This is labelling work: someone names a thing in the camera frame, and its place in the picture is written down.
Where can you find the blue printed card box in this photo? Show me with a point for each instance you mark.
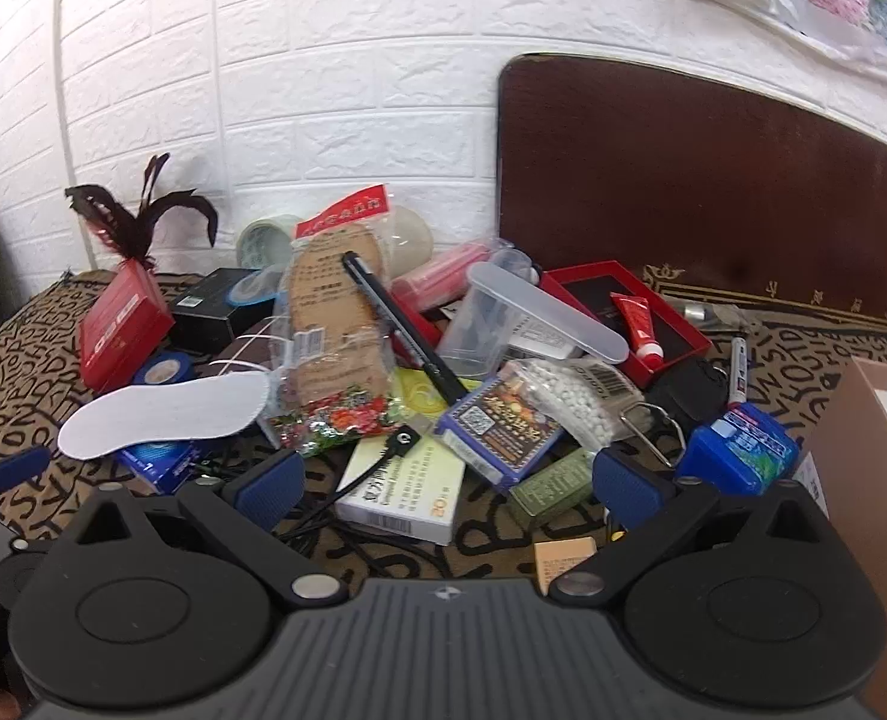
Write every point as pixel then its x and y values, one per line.
pixel 499 427

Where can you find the metal clip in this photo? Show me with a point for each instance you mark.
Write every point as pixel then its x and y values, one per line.
pixel 649 420

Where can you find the dark brown wooden board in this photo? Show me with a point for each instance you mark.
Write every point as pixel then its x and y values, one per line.
pixel 675 187

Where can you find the yellow-green packet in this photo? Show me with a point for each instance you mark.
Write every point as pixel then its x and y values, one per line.
pixel 413 390

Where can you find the clear long plastic case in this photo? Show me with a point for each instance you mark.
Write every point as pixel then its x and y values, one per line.
pixel 548 307

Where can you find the small tan box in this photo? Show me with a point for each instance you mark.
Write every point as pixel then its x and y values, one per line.
pixel 563 562

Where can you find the green box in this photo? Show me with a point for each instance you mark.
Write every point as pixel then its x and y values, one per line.
pixel 552 491

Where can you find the white packet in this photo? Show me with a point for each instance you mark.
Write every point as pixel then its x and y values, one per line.
pixel 541 337

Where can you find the clear tape roll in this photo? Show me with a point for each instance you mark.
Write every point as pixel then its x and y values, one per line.
pixel 263 240

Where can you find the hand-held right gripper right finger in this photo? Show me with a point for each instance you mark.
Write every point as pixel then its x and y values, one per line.
pixel 630 484

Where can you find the white insole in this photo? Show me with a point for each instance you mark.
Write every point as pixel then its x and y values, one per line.
pixel 166 412

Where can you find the clear plastic container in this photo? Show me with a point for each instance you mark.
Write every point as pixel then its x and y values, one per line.
pixel 477 330

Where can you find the bag of white beads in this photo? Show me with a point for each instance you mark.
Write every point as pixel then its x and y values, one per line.
pixel 571 397

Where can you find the black box with blue circle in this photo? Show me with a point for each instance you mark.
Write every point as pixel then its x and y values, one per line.
pixel 207 315

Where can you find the blue tape roll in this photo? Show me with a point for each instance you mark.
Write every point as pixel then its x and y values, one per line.
pixel 162 371

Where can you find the red tray box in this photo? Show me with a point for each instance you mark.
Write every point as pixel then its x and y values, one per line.
pixel 615 300

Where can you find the silver marker pen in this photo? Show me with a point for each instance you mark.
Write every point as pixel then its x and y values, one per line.
pixel 737 367

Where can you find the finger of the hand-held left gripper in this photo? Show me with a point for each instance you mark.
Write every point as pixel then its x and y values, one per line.
pixel 16 465

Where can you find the silver metal object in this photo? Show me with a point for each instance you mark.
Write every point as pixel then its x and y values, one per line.
pixel 694 311

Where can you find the white medicine box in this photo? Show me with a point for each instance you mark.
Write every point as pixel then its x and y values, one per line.
pixel 402 484

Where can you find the blue floss container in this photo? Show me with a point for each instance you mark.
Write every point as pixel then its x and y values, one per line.
pixel 739 450

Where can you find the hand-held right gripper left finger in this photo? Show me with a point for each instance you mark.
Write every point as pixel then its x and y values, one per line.
pixel 271 484

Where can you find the black key pouch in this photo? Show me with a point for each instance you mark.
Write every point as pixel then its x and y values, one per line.
pixel 683 394

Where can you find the cardboard box container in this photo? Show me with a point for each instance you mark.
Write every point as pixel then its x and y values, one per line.
pixel 863 480

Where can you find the black pen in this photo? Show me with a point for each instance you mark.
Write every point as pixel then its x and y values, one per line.
pixel 406 330

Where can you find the red tube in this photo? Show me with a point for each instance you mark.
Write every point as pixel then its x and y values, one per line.
pixel 642 326

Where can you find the cork insoles plastic packet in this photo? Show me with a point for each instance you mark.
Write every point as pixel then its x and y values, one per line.
pixel 331 315

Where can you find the dark red feather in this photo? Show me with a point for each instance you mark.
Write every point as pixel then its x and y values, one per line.
pixel 132 225

